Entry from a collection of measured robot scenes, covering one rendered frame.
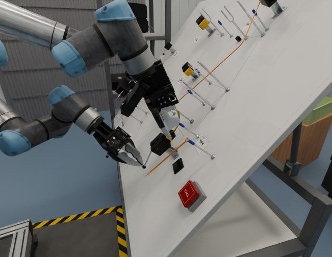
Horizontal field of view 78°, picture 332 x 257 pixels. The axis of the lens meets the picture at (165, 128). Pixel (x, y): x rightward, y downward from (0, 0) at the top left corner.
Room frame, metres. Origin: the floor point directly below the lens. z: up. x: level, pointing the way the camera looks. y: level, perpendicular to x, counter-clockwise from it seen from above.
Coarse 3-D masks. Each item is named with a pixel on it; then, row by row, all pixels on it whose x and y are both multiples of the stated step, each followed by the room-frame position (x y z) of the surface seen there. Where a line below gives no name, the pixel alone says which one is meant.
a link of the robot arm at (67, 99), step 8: (56, 88) 0.60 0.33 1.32; (64, 88) 0.61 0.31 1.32; (48, 96) 0.59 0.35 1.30; (56, 96) 0.59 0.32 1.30; (64, 96) 0.59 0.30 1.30; (72, 96) 0.60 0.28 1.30; (56, 104) 0.58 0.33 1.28; (64, 104) 0.58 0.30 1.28; (72, 104) 0.58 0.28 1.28; (80, 104) 0.59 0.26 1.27; (88, 104) 0.62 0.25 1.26; (56, 112) 0.59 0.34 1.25; (64, 112) 0.58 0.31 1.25; (72, 112) 0.58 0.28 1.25; (80, 112) 0.58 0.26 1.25; (64, 120) 0.60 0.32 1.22; (72, 120) 0.58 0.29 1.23
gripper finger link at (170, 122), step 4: (160, 112) 0.52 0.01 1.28; (164, 112) 0.52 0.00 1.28; (160, 116) 0.51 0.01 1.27; (164, 116) 0.52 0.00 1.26; (168, 116) 0.52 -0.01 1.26; (164, 120) 0.52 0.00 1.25; (168, 120) 0.52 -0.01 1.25; (172, 120) 0.52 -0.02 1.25; (176, 120) 0.52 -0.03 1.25; (164, 124) 0.51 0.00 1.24; (168, 124) 0.52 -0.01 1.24; (172, 124) 0.52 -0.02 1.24; (176, 124) 0.52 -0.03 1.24; (160, 128) 0.51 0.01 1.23; (164, 128) 0.51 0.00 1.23; (168, 128) 0.52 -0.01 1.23; (164, 132) 0.51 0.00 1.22; (168, 132) 0.52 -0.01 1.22; (168, 136) 0.52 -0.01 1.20
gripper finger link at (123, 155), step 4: (120, 152) 0.58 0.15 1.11; (124, 152) 0.59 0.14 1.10; (120, 156) 0.58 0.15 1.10; (124, 156) 0.56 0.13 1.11; (128, 156) 0.58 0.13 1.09; (124, 160) 0.57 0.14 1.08; (128, 160) 0.56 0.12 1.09; (132, 160) 0.58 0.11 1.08; (128, 164) 0.58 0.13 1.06; (132, 164) 0.57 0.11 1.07; (136, 164) 0.58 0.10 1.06; (140, 164) 0.58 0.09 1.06
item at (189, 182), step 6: (186, 186) 0.41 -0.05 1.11; (192, 186) 0.40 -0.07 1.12; (180, 192) 0.41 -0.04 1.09; (186, 192) 0.40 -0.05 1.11; (192, 192) 0.38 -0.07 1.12; (198, 192) 0.38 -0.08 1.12; (180, 198) 0.39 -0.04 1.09; (186, 198) 0.38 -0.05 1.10; (192, 198) 0.37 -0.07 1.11; (186, 204) 0.37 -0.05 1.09
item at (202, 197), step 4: (196, 184) 0.42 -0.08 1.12; (196, 188) 0.40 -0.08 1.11; (200, 188) 0.41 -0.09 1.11; (200, 192) 0.39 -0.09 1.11; (200, 196) 0.38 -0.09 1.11; (204, 196) 0.38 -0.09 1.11; (196, 200) 0.38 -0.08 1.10; (200, 200) 0.37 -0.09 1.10; (192, 204) 0.37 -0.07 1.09; (196, 204) 0.37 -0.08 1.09; (188, 208) 0.37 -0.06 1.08; (192, 208) 0.37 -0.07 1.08; (196, 208) 0.37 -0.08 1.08; (192, 212) 0.37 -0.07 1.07
